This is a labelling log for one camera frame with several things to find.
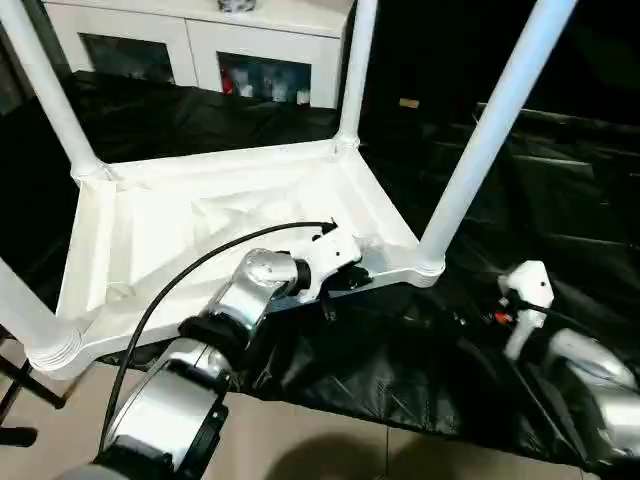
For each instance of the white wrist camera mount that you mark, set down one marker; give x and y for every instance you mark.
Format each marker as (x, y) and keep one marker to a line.
(530, 285)
(335, 250)

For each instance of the black metal rail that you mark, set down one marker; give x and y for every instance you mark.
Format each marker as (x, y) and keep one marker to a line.
(575, 120)

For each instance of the small white jar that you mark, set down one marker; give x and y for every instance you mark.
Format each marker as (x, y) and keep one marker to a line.
(304, 97)
(245, 91)

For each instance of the white glass-door cabinet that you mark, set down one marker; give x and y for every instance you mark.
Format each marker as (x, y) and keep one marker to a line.
(200, 30)

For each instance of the small tan label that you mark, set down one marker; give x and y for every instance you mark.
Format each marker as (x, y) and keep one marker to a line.
(408, 102)

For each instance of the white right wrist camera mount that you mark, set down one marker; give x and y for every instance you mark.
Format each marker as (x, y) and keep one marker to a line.
(530, 285)

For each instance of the small red bottle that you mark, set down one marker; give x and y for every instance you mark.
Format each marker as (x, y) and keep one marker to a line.
(228, 85)

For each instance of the white plastic table leg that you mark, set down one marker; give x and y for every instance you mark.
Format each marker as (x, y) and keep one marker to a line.
(357, 65)
(480, 140)
(50, 85)
(25, 310)

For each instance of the black folding chair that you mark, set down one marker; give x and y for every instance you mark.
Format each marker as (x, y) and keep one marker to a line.
(30, 382)

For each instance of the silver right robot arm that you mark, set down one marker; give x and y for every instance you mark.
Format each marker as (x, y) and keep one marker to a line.
(600, 370)

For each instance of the black work mat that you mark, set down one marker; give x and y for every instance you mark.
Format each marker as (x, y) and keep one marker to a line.
(400, 375)

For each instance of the grey glossy object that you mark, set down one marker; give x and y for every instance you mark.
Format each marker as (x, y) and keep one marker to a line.
(235, 5)

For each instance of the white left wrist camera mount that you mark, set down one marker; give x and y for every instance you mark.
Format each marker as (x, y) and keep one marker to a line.
(335, 250)

